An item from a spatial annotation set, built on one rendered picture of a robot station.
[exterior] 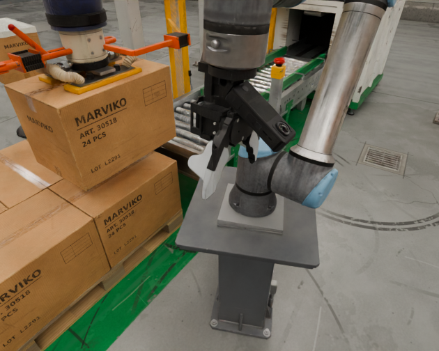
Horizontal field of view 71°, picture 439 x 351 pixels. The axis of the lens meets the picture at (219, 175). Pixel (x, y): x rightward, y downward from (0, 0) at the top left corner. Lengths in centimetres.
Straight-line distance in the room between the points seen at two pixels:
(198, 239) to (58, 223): 76
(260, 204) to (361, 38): 61
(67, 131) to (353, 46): 103
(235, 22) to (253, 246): 83
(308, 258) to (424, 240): 150
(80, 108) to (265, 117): 98
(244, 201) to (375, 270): 123
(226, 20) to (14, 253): 138
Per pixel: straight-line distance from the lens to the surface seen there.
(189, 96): 262
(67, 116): 132
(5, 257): 161
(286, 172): 102
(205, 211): 122
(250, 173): 107
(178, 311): 183
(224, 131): 46
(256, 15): 43
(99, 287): 199
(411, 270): 228
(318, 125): 100
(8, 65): 137
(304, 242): 115
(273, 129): 45
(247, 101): 45
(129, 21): 296
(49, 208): 175
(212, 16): 43
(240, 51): 43
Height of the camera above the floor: 160
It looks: 37 degrees down
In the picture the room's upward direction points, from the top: straight up
